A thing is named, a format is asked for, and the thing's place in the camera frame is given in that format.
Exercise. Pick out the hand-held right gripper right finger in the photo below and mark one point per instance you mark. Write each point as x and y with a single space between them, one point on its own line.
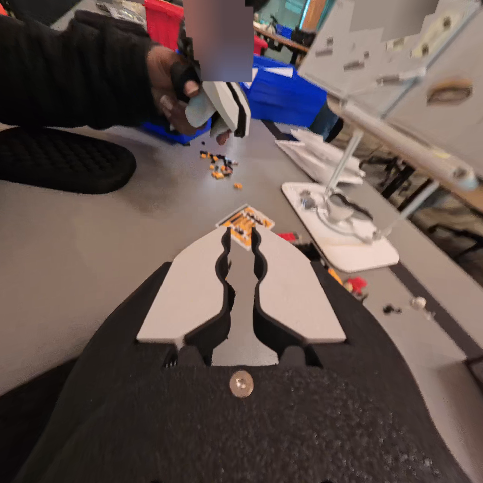
302 302

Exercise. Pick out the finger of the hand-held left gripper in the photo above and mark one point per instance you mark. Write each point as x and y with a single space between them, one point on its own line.
224 102
246 117

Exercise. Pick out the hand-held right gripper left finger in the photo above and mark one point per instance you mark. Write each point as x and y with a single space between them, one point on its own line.
181 298

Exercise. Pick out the blue plastic bin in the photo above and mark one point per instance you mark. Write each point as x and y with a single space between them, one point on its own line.
177 136

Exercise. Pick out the black toy car chassis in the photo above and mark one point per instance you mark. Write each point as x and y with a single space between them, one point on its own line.
313 251

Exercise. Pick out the pile of small bricks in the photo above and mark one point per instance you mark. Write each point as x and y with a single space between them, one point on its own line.
220 164

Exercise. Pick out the person's left forearm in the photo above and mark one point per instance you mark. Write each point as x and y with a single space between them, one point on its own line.
75 71

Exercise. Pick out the grey desk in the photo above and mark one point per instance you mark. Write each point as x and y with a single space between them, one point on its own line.
94 245

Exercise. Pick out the stack of nested blue bins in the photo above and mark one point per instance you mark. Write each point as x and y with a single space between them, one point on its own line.
283 98

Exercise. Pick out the red toy minifigure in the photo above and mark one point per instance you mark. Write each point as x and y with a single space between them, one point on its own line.
356 285

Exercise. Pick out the white book stand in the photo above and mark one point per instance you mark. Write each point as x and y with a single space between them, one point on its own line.
358 256

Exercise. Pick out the black backpack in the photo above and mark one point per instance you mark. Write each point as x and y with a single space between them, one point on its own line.
324 120

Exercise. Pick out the crumpled white paper bag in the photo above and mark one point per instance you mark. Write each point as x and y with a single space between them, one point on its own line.
317 154

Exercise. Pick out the brown background table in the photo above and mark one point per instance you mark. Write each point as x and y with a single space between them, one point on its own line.
283 41

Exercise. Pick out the small black toy piece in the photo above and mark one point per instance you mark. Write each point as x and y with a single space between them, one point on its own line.
391 309

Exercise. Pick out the small blue bin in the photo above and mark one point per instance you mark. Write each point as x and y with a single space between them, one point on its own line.
283 31

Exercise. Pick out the red plastic bin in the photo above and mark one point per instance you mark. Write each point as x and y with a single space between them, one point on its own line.
162 22

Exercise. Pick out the black bag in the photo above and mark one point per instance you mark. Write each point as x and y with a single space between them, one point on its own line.
302 37

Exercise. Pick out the orange sticker sheet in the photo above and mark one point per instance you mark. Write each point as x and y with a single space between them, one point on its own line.
243 222

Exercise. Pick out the grey part with wavy edge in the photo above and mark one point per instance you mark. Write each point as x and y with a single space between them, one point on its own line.
343 211

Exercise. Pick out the bag of small metal parts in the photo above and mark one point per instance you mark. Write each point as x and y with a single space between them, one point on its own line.
308 200

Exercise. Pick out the white toy helmet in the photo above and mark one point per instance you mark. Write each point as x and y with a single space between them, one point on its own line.
418 302

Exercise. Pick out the clear plastic bag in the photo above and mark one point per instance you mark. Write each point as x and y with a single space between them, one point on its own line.
120 11

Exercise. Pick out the open instruction booklet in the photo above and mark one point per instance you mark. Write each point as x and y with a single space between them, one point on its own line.
377 45

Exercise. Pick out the black padded cushion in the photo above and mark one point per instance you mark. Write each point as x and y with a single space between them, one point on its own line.
56 158

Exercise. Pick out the person's black fleece jacket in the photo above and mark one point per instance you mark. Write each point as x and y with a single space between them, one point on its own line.
22 434

